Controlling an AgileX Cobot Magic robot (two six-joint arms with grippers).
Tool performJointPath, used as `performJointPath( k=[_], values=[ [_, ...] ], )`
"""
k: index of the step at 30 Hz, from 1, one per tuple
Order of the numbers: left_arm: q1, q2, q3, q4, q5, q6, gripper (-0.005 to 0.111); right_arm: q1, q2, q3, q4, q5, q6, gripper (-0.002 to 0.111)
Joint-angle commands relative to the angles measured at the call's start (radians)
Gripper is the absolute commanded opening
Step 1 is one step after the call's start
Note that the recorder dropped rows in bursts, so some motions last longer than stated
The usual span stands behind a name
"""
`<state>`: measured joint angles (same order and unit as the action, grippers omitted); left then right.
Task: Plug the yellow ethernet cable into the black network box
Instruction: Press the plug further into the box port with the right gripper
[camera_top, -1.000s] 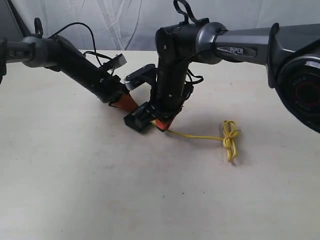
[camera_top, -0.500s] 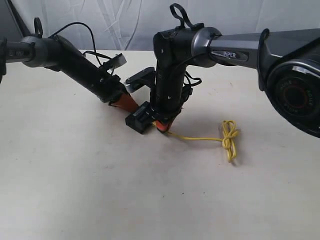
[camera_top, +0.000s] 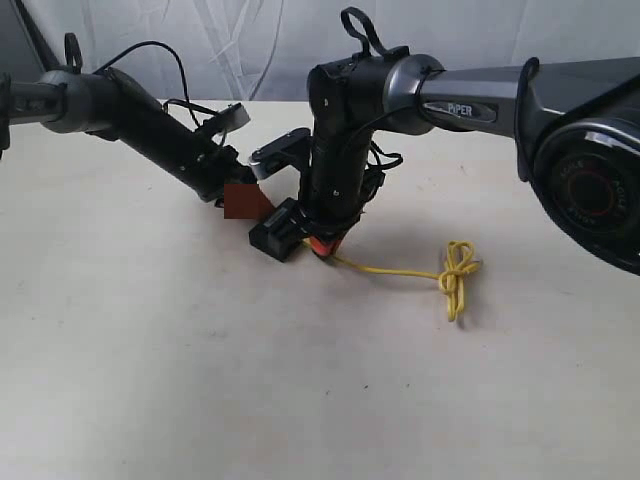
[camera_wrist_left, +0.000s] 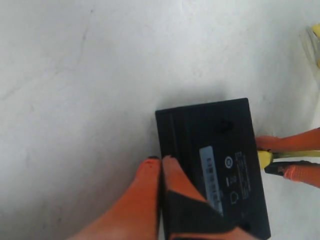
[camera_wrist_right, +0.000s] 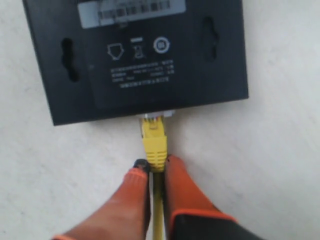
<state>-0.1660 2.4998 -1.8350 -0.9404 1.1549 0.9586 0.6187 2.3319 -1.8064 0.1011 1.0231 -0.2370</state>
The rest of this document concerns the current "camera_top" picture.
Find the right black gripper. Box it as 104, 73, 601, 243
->
299, 134, 385, 259

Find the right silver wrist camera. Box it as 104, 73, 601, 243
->
248, 127, 312, 180

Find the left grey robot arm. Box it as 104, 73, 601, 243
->
1, 68, 274, 220

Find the white backdrop curtain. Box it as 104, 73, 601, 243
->
1, 0, 639, 100

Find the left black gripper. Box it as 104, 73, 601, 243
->
112, 100, 275, 220

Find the yellow ethernet cable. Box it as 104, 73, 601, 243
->
302, 238, 484, 324

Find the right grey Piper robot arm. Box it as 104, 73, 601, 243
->
303, 50, 639, 273

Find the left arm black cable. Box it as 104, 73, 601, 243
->
62, 32, 236, 146

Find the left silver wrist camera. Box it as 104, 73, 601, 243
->
196, 103, 250, 138

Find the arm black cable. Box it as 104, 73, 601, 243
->
62, 32, 236, 146
339, 7, 541, 181

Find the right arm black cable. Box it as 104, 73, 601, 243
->
339, 7, 541, 181

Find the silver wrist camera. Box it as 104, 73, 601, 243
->
248, 127, 312, 180
196, 103, 250, 138

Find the black rectangular adapter box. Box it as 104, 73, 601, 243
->
249, 198, 310, 262

